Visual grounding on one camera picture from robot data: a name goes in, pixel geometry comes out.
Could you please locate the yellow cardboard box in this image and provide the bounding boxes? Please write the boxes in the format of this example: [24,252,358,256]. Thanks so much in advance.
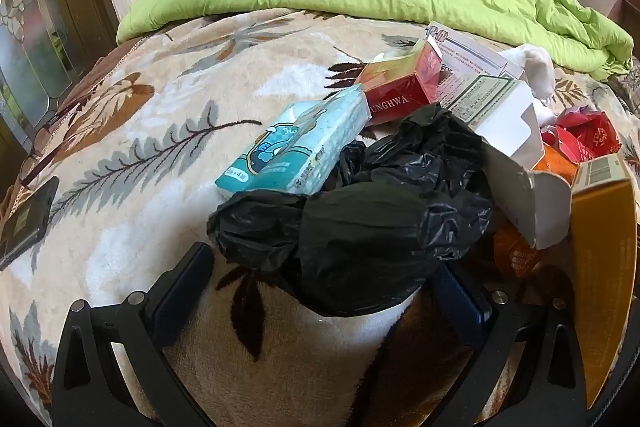
[570,154,640,410]

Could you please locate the red packet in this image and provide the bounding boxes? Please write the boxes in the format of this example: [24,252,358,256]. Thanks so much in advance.
[542,107,621,162]

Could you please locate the white sock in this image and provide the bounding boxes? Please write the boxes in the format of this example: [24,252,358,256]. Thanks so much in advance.
[500,44,556,128]

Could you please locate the leaf printed blanket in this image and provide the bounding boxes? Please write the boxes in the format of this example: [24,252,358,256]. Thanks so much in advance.
[0,9,640,427]

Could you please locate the black phone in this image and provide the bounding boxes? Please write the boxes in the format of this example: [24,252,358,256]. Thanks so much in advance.
[0,176,60,268]

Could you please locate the orange snack packet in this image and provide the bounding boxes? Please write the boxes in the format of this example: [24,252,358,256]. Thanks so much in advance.
[532,144,578,185]
[492,224,546,278]

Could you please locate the wooden glass door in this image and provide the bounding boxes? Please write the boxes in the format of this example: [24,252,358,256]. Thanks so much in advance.
[0,0,118,158]

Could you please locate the white printed flat carton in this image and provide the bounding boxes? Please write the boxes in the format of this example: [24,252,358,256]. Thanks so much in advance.
[427,22,523,108]

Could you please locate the teal tissue pack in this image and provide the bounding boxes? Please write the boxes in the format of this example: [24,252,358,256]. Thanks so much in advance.
[216,86,372,196]

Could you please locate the red cigarette box gold emblem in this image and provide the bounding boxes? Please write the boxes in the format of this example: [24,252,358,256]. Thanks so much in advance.
[355,39,443,125]

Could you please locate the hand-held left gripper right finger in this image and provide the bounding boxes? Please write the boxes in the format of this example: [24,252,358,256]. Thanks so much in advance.
[430,264,588,427]

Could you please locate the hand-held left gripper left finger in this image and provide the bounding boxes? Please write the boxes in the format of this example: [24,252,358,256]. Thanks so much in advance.
[50,242,216,427]

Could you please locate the black plastic bag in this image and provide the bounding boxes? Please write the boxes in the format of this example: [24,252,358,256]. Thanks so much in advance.
[207,103,493,318]

